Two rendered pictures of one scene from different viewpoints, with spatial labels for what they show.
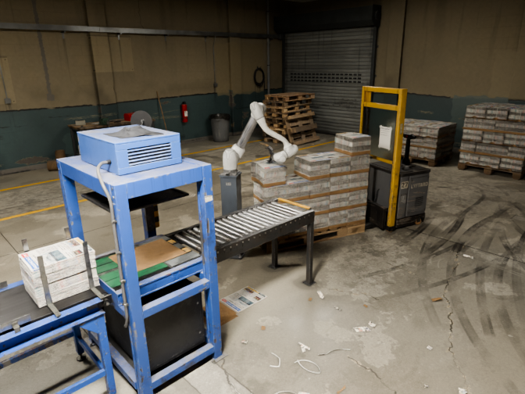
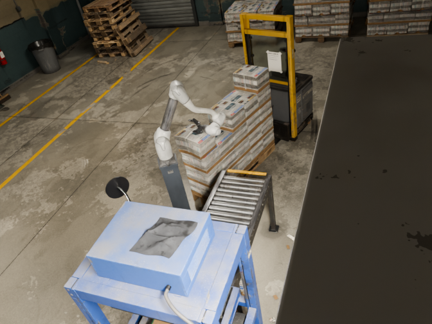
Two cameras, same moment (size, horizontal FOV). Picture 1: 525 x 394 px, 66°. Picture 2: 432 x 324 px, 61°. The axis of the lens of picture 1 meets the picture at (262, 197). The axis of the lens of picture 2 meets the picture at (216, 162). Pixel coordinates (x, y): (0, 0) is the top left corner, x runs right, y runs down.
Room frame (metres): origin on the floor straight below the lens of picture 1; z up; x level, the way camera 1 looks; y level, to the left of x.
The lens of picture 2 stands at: (1.13, 0.99, 3.30)
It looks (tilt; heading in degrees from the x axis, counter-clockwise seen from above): 37 degrees down; 340
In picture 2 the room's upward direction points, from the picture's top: 12 degrees counter-clockwise
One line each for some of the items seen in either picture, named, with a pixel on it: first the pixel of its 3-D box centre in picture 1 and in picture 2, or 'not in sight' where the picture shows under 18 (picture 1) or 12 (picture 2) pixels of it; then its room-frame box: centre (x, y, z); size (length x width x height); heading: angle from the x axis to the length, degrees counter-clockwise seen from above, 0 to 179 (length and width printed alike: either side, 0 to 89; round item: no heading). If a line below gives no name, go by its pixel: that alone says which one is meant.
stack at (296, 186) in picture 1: (301, 209); (226, 155); (4.76, -0.49, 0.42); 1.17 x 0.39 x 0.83; 114
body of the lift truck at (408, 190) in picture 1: (395, 192); (285, 102); (5.39, -1.89, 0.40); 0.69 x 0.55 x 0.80; 24
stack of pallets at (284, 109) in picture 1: (287, 117); (114, 24); (11.56, -0.77, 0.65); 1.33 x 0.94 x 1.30; 137
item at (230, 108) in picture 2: (312, 157); (226, 108); (4.80, -0.63, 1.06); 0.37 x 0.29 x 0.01; 26
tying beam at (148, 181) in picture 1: (131, 168); (160, 260); (2.71, 0.90, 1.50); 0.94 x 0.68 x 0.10; 43
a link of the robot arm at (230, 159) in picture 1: (230, 159); (163, 147); (4.37, 0.35, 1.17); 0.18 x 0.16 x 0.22; 167
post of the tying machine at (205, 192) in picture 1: (209, 267); (252, 297); (2.60, 0.39, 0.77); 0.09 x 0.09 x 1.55; 43
